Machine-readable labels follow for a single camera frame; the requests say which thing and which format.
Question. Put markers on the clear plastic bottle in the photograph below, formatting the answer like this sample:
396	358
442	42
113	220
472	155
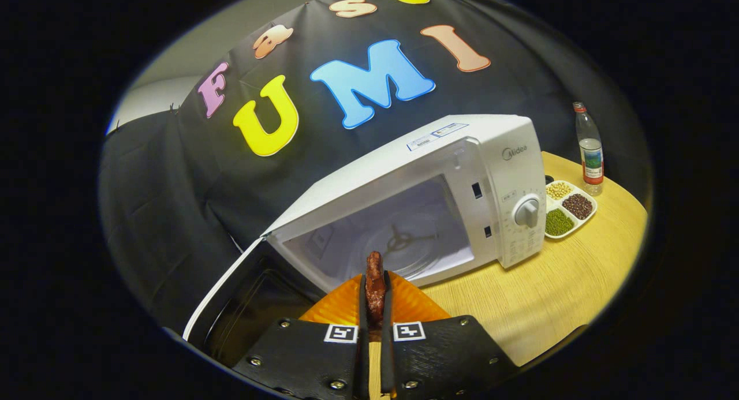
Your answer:
591	157

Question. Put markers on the white divided bean dish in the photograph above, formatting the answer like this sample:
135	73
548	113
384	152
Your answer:
559	222

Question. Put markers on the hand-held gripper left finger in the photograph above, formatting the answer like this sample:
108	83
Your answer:
362	354

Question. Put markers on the brown meat piece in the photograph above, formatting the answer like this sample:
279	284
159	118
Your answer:
375	290

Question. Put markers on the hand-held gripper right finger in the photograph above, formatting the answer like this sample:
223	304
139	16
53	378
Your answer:
387	359

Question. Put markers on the white toaster oven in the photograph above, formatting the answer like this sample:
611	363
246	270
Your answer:
491	157

